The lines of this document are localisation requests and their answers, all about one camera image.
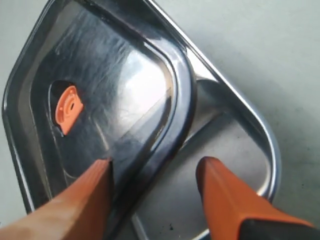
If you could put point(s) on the dark transparent box lid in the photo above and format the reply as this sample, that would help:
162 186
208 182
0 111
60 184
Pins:
97 79

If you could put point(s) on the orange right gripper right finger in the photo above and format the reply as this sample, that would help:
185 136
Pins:
234 211

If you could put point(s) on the stainless steel lunch box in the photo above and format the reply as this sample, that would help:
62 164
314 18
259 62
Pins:
225 126

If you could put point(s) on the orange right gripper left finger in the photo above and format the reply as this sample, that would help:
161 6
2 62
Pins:
80 212

